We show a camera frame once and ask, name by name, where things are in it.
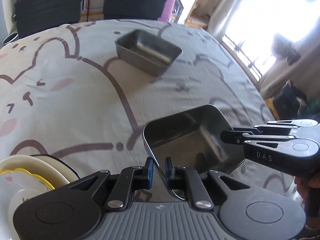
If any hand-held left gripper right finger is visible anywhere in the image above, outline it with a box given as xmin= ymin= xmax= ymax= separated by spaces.
xmin=164 ymin=157 xmax=250 ymax=210

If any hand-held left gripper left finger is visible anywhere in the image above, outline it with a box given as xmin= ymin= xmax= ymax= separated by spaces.
xmin=67 ymin=156 xmax=154 ymax=210

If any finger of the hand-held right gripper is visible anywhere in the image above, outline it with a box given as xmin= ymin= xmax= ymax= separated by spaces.
xmin=233 ymin=121 xmax=292 ymax=133
xmin=220 ymin=129 xmax=295 ymax=148

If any large square steel tray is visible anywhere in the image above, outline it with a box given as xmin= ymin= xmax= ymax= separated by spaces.
xmin=142 ymin=104 xmax=247 ymax=202

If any small rectangular steel tray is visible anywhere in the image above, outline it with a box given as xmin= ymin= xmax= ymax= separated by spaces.
xmin=114 ymin=29 xmax=183 ymax=77

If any person's right hand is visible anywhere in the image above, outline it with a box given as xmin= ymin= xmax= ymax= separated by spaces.
xmin=294 ymin=176 xmax=312 ymax=205

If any bear-print tablecloth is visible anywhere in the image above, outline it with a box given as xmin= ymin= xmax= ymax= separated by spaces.
xmin=0 ymin=19 xmax=295 ymax=205

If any beige curtain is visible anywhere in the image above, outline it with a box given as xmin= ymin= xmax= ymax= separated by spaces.
xmin=207 ymin=0 xmax=253 ymax=33

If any pink box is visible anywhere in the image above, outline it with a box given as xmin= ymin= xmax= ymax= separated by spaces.
xmin=158 ymin=0 xmax=178 ymax=23

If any dark upholstered chair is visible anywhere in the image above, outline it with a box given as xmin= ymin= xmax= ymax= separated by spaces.
xmin=103 ymin=0 xmax=171 ymax=20
xmin=14 ymin=0 xmax=84 ymax=39

